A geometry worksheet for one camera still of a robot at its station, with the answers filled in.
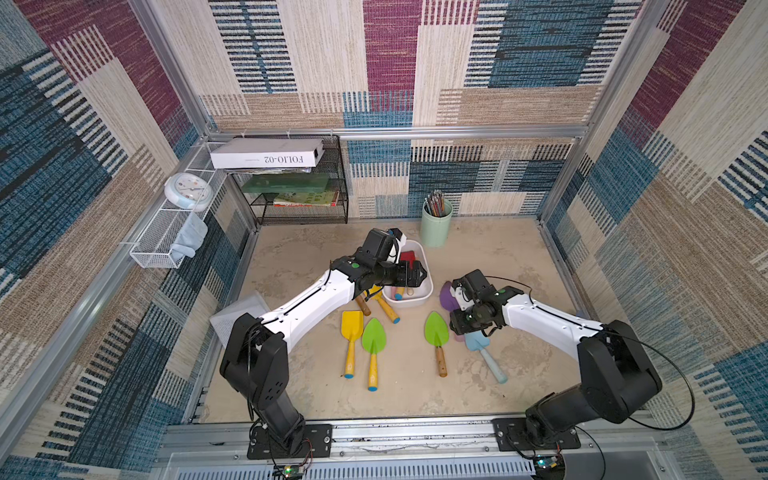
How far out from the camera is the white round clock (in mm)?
733

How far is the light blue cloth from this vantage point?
66cm

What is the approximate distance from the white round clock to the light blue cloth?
3 cm

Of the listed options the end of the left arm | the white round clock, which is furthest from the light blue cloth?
the end of the left arm
